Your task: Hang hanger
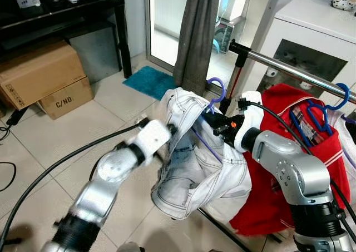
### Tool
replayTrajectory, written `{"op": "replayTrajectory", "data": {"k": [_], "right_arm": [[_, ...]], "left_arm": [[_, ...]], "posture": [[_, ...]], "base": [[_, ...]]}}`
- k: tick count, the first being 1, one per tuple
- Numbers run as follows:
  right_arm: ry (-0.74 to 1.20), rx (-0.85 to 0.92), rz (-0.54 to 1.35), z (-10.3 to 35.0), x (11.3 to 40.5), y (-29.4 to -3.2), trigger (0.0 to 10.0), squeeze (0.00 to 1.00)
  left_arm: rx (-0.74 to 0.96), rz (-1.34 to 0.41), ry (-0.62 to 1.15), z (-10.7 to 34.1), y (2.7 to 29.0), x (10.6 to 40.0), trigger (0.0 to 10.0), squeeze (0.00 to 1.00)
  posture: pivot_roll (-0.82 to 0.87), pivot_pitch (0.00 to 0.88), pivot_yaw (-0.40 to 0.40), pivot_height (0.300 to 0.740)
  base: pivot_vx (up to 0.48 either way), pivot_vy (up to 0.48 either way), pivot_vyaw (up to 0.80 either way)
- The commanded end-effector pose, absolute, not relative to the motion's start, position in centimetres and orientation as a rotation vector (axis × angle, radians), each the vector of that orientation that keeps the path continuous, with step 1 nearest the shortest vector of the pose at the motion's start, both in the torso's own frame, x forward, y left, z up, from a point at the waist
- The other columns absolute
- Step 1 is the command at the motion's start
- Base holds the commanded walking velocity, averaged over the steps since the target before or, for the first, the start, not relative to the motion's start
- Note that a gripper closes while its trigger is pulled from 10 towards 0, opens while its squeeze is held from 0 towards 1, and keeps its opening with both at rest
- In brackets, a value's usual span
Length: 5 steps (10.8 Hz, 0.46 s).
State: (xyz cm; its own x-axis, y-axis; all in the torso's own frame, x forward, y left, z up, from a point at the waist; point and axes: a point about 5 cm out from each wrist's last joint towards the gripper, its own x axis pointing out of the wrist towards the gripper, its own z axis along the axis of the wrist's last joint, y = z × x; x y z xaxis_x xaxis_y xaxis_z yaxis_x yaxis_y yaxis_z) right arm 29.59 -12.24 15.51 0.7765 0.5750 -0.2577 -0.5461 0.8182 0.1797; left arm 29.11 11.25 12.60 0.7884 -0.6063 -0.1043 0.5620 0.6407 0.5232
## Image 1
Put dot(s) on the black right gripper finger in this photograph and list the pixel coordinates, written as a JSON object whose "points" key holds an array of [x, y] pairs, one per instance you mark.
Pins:
{"points": [[212, 115], [218, 130]]}

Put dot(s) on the white denim jeans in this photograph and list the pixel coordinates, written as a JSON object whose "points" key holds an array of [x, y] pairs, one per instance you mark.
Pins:
{"points": [[194, 168]]}

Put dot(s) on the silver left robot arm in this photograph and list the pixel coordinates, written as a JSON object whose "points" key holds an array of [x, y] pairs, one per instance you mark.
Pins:
{"points": [[108, 174]]}

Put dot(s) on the blue plastic hanger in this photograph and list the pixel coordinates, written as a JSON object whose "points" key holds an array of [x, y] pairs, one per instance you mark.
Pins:
{"points": [[324, 121]]}

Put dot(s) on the teal floor mat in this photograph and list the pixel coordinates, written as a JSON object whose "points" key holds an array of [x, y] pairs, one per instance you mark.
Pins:
{"points": [[150, 82]]}

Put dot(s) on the grey curtain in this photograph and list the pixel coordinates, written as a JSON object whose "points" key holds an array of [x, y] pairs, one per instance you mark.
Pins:
{"points": [[197, 35]]}

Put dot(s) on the glass sliding door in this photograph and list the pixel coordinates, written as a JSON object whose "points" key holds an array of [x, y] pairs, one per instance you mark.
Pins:
{"points": [[164, 24]]}

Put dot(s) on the white glass-door cabinet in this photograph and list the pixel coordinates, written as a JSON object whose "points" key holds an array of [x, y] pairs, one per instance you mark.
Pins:
{"points": [[311, 24]]}

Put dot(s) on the large plain cardboard box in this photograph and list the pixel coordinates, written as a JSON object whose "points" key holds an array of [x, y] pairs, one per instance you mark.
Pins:
{"points": [[39, 74]]}

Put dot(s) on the black side table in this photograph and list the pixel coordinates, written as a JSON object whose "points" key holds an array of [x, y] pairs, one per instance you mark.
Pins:
{"points": [[67, 18]]}

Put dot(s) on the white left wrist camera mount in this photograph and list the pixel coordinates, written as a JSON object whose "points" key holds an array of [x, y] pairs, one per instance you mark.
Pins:
{"points": [[151, 138]]}

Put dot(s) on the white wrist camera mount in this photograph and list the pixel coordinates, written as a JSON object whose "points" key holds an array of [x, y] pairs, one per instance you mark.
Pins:
{"points": [[250, 118], [151, 138]]}

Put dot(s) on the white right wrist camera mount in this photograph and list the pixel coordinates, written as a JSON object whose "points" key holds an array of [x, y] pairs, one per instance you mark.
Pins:
{"points": [[250, 118]]}

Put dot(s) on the steel rail clothes rack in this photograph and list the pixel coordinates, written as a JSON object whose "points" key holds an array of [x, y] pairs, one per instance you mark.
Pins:
{"points": [[289, 68]]}

